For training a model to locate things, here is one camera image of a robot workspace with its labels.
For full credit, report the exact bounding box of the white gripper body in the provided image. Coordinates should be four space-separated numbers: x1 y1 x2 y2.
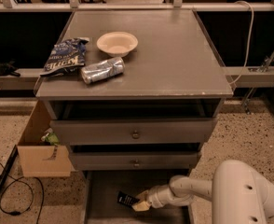
146 185 171 208

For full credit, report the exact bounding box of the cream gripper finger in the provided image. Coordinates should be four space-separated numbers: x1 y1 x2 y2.
136 189 149 201
132 200 151 212

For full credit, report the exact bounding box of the black rxbar chocolate wrapper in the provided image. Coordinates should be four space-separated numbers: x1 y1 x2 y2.
117 191 139 207

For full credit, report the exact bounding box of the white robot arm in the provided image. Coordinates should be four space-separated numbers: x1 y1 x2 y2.
132 160 274 224

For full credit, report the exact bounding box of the grey open bottom drawer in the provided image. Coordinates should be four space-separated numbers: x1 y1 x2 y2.
80 170 191 224

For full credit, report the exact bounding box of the grey top drawer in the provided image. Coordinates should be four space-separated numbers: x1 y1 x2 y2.
50 119 216 145

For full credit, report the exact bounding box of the grey middle drawer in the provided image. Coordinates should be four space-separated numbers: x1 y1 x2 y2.
69 152 201 171

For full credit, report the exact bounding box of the grey wooden drawer cabinet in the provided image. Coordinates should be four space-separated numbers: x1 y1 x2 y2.
34 8 234 224

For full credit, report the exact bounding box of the green item in box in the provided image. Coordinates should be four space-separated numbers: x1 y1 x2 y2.
41 128 60 146

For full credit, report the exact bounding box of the brown cardboard box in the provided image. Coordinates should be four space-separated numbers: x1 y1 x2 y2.
17 102 73 177

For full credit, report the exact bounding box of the crushed silver drink can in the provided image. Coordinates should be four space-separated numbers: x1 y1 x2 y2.
81 57 125 84

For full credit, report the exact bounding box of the white paper bowl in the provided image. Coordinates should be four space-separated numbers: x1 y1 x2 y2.
97 32 138 57

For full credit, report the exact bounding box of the blue kettle chips bag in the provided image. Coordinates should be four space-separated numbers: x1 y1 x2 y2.
40 37 89 77

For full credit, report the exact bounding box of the black object on shelf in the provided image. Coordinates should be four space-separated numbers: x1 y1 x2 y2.
0 61 21 77

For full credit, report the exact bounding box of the black floor cable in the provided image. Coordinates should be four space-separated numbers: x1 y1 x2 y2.
0 145 46 224

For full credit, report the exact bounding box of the metal clamp bracket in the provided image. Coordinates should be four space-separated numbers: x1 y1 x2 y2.
248 57 274 73

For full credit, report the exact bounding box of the white hanging cable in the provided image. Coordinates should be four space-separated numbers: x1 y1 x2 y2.
227 0 255 86

